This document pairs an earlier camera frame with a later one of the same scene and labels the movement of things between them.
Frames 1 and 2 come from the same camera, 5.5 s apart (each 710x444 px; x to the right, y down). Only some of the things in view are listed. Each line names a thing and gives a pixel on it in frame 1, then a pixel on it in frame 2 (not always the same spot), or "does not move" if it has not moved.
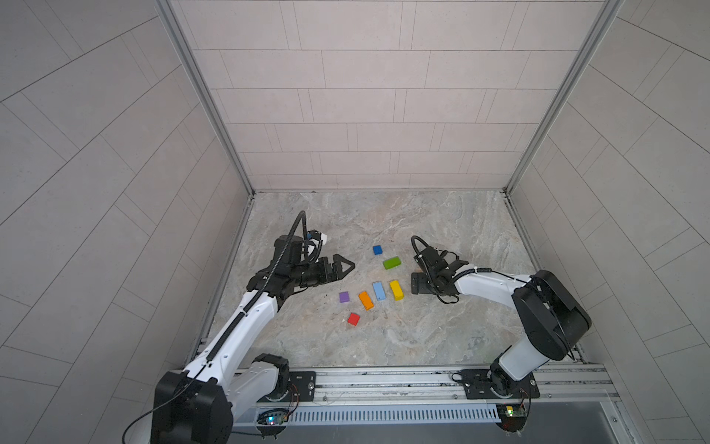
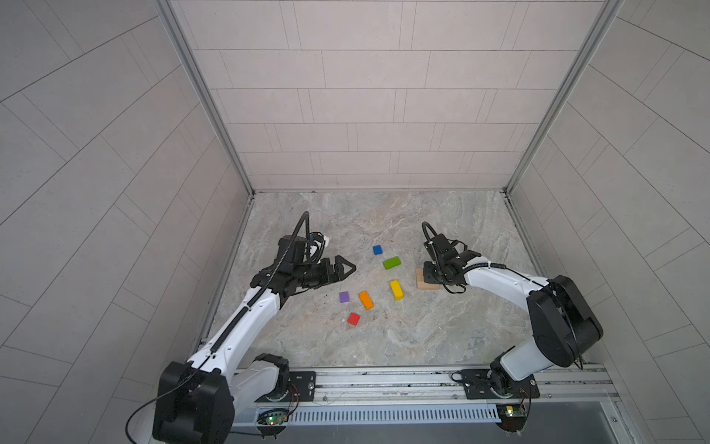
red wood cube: [353, 318] does not move
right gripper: [418, 277] to [427, 278]
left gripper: [332, 268] does not move
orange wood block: [365, 300] does not move
